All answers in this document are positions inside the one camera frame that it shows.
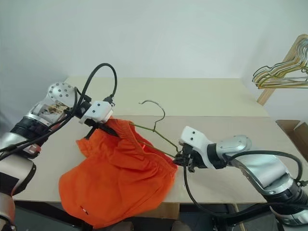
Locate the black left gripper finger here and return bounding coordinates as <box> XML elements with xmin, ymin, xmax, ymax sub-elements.
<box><xmin>98</xmin><ymin>125</ymin><xmax>120</xmax><ymax>138</ymax></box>

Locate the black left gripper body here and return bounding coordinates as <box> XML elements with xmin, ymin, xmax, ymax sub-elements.
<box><xmin>84</xmin><ymin>119</ymin><xmax>114</xmax><ymax>141</ymax></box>

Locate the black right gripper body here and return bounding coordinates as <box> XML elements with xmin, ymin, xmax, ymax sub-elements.
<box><xmin>180</xmin><ymin>142</ymin><xmax>202</xmax><ymax>173</ymax></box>

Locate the orange cloth garment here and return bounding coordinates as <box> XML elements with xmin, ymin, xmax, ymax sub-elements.
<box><xmin>58</xmin><ymin>117</ymin><xmax>179</xmax><ymax>230</ymax></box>

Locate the wooden rack frame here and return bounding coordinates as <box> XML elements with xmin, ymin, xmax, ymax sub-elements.
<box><xmin>256</xmin><ymin>34</ymin><xmax>308</xmax><ymax>106</ymax></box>

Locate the dark rounded brown shape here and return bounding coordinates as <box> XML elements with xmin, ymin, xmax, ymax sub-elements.
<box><xmin>171</xmin><ymin>220</ymin><xmax>191</xmax><ymax>231</ymax></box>

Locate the open cardboard box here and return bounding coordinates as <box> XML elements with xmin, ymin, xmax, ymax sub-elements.
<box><xmin>275</xmin><ymin>119</ymin><xmax>308</xmax><ymax>156</ymax></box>

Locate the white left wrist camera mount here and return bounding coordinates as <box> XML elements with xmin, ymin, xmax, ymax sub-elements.
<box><xmin>78</xmin><ymin>101</ymin><xmax>114</xmax><ymax>125</ymax></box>

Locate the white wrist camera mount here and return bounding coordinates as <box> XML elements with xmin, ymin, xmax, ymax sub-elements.
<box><xmin>179</xmin><ymin>126</ymin><xmax>216</xmax><ymax>169</ymax></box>
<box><xmin>78</xmin><ymin>101</ymin><xmax>114</xmax><ymax>125</ymax></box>

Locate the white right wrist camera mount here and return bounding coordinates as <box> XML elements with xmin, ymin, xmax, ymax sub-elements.
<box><xmin>179</xmin><ymin>126</ymin><xmax>216</xmax><ymax>169</ymax></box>

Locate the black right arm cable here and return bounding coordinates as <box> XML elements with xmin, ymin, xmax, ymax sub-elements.
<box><xmin>183</xmin><ymin>150</ymin><xmax>308</xmax><ymax>218</ymax></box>

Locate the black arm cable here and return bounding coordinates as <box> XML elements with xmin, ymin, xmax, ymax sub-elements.
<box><xmin>0</xmin><ymin>63</ymin><xmax>118</xmax><ymax>161</ymax></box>
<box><xmin>183</xmin><ymin>150</ymin><xmax>308</xmax><ymax>218</ymax></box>

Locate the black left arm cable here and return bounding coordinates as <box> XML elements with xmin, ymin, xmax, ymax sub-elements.
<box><xmin>0</xmin><ymin>63</ymin><xmax>118</xmax><ymax>161</ymax></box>

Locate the bundle of wire hangers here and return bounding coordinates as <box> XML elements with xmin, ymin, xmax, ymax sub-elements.
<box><xmin>255</xmin><ymin>50</ymin><xmax>308</xmax><ymax>90</ymax></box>

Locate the bunch of wire hangers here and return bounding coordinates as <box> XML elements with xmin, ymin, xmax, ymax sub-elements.
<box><xmin>255</xmin><ymin>38</ymin><xmax>308</xmax><ymax>90</ymax></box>

